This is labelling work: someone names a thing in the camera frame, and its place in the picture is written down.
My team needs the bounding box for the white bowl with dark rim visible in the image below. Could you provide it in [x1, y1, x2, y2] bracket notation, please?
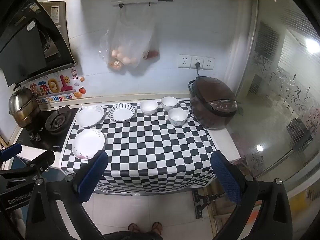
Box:
[161, 96, 178, 112]

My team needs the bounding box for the white plate with small print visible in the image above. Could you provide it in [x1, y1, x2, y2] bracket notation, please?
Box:
[76, 105, 105, 128]

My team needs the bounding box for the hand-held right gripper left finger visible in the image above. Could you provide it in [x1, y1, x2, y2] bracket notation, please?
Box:
[25, 150, 108, 240]

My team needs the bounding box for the white power outlet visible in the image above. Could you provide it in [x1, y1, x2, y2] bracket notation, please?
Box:
[191, 55, 204, 69]
[178, 54, 192, 68]
[203, 56, 215, 70]

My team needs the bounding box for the colourful wall sticker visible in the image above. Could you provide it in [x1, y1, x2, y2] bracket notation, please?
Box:
[29, 74, 75, 104]

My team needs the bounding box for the black range hood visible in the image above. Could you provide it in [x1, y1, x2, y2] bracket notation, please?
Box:
[0, 0, 78, 87]

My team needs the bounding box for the white wall hook rack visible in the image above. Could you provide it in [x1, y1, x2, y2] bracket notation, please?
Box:
[111, 0, 174, 7]

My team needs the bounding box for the black and white checkered cloth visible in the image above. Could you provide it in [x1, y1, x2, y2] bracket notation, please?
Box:
[60, 97, 218, 195]

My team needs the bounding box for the white bowl with blue pattern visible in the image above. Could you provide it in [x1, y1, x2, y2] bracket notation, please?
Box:
[72, 129, 106, 160]

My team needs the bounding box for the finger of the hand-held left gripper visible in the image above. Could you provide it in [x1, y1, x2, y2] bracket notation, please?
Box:
[0, 144, 23, 161]
[0, 150, 55, 180]

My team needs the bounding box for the plain white bowl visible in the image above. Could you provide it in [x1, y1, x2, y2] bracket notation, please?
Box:
[139, 100, 159, 116]

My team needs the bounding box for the white bowl with floral print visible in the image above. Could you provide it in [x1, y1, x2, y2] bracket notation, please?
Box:
[168, 108, 188, 127]

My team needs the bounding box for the frosted glass sliding door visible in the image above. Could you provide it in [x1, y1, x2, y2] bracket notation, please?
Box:
[235, 0, 320, 180]

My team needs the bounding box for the stainless steel pot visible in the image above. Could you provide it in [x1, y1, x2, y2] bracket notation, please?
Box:
[8, 84, 42, 128]

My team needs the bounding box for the striped white plate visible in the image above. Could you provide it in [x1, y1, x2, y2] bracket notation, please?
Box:
[108, 103, 136, 123]

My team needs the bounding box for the black gas stove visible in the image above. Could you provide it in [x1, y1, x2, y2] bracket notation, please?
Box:
[16, 106, 79, 152]

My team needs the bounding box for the dark brown rice cooker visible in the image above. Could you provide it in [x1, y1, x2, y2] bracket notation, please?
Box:
[188, 76, 244, 130]

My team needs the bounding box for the clear plastic bag of eggs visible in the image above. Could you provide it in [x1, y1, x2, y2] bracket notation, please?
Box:
[99, 5, 155, 75]

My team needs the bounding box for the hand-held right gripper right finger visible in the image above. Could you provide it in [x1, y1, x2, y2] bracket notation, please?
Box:
[210, 151, 293, 240]

